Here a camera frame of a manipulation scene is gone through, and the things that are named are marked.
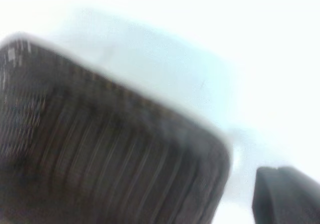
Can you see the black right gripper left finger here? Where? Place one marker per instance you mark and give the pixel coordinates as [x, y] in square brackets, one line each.
[267, 199]

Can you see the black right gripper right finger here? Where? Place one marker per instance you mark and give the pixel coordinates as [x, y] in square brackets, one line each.
[302, 201]

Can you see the dark brown wicker basket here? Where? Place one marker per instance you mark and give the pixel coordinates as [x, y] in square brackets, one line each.
[100, 159]

